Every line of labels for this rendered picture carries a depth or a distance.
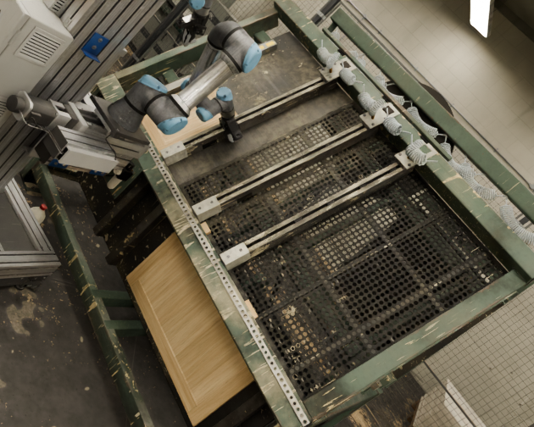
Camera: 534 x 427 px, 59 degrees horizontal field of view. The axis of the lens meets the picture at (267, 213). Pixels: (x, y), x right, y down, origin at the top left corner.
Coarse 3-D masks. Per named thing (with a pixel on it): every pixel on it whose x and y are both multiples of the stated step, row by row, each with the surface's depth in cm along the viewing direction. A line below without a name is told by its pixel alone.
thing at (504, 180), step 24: (336, 24) 336; (360, 48) 322; (384, 72) 310; (408, 96) 299; (432, 120) 288; (456, 120) 281; (384, 144) 303; (456, 144) 278; (480, 144) 271; (336, 168) 303; (480, 168) 269; (504, 168) 263; (504, 192) 261; (528, 192) 254; (528, 216) 253
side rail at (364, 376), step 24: (504, 288) 206; (456, 312) 201; (480, 312) 201; (408, 336) 197; (432, 336) 197; (384, 360) 193; (408, 360) 202; (336, 384) 189; (360, 384) 189; (312, 408) 185
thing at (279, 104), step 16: (336, 64) 269; (352, 64) 268; (320, 80) 269; (336, 80) 270; (288, 96) 264; (304, 96) 266; (256, 112) 261; (272, 112) 262; (240, 128) 259; (176, 144) 250; (192, 144) 250; (208, 144) 255; (176, 160) 252
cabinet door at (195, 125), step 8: (216, 88) 276; (208, 96) 274; (192, 112) 268; (144, 120) 266; (152, 120) 266; (192, 120) 265; (200, 120) 265; (208, 120) 265; (216, 120) 264; (152, 128) 263; (184, 128) 263; (192, 128) 262; (200, 128) 262; (208, 128) 261; (152, 136) 260; (160, 136) 260; (168, 136) 260; (176, 136) 260; (184, 136) 259; (160, 144) 257; (168, 144) 257
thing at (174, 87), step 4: (272, 40) 291; (264, 44) 290; (276, 44) 289; (264, 48) 288; (268, 48) 289; (272, 48) 290; (276, 48) 292; (264, 52) 289; (268, 52) 291; (188, 76) 279; (176, 80) 278; (180, 80) 277; (172, 84) 276; (176, 84) 276; (180, 84) 276; (168, 88) 275; (172, 88) 275; (176, 88) 276; (180, 88) 277; (168, 92) 275; (172, 92) 276; (176, 92) 278; (168, 96) 277
